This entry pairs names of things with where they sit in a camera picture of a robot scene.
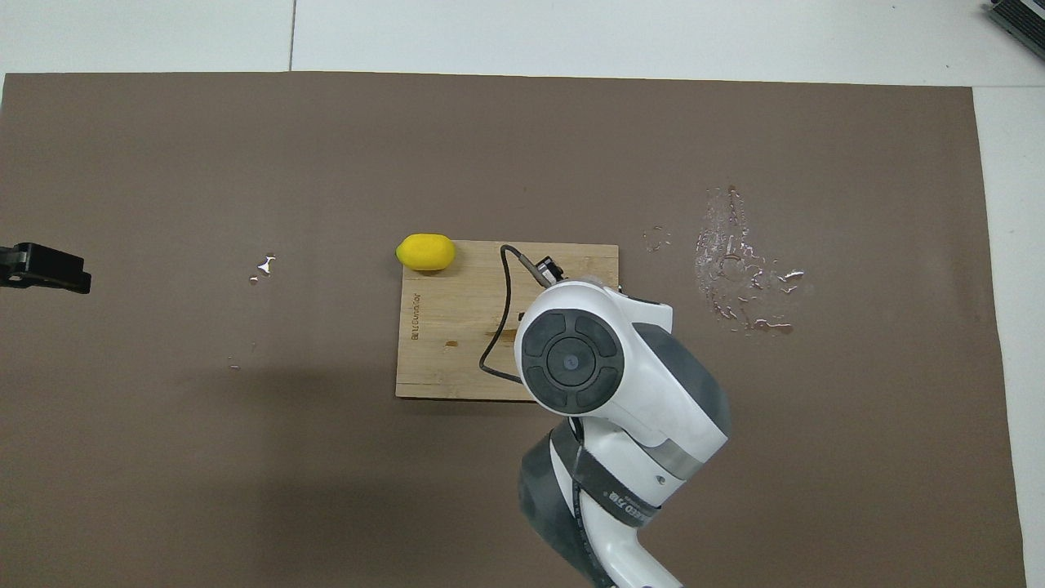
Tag wooden cutting board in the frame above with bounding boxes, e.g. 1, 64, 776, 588
395, 240, 626, 403

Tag yellow lemon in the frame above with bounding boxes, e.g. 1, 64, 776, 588
396, 234, 456, 272

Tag brown table mat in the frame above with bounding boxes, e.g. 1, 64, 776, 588
0, 72, 1028, 588

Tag grey ribbed device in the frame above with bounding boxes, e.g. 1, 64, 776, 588
984, 0, 1045, 60

